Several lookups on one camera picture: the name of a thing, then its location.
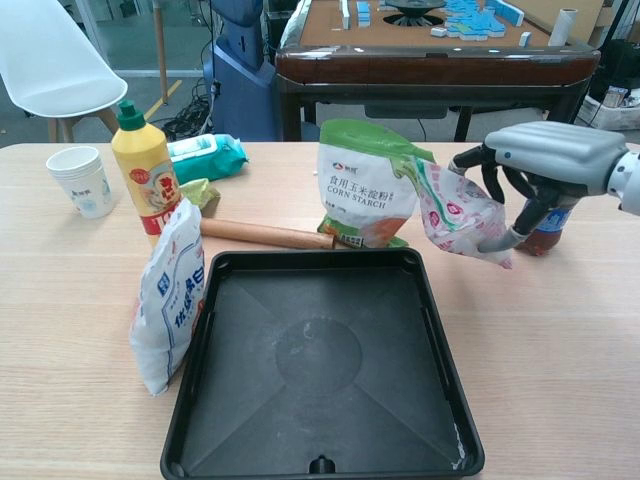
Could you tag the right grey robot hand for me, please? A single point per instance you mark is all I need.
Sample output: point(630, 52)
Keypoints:
point(560, 155)

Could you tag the small white pink bag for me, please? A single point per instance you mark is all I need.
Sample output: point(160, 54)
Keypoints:
point(450, 225)

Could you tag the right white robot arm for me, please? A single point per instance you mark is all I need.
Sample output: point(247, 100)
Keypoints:
point(627, 180)

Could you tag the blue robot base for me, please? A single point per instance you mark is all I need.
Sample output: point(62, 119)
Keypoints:
point(240, 75)

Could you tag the black plastic tray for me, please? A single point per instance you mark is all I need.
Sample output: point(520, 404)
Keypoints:
point(320, 375)

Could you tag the small green snack packet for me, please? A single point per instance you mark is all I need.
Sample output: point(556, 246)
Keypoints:
point(197, 192)

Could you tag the white cardboard box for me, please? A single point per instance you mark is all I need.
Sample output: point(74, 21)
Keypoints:
point(605, 112)

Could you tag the cola bottle blue cap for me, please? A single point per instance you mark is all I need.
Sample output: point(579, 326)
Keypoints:
point(542, 240)

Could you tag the white blue mahjong tile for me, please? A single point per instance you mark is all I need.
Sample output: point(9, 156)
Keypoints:
point(525, 38)
point(439, 32)

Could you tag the white paper roll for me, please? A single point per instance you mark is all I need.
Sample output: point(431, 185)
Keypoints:
point(562, 27)

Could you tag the blue mahjong tile pile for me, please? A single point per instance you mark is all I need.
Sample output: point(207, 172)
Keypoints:
point(475, 22)

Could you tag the brown mahjong table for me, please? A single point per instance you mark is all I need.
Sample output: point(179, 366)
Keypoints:
point(430, 62)

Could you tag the green white corn starch bag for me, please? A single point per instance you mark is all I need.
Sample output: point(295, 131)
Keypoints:
point(360, 190)

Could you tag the black mahjong table dial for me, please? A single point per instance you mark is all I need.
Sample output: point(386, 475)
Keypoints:
point(412, 7)

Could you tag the blue mahjong tile stack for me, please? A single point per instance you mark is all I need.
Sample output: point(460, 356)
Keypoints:
point(363, 14)

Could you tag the standing mahjong tile row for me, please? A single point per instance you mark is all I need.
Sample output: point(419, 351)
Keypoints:
point(345, 14)

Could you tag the wooden rolling pin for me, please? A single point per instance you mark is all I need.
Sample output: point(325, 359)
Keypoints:
point(265, 234)

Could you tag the teal wet wipes pack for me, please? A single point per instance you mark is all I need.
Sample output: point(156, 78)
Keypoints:
point(210, 160)

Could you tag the light wooden pole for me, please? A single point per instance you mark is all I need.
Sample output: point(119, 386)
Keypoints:
point(160, 50)

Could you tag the yellow bottle green cap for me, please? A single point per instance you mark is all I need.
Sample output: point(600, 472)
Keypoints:
point(140, 165)

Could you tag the white blue sugar bag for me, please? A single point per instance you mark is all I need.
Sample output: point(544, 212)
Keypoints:
point(165, 325)

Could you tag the white paper cup stack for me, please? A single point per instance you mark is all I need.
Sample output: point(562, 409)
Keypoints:
point(82, 185)

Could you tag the white chair wooden legs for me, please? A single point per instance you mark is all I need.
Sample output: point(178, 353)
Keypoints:
point(50, 65)

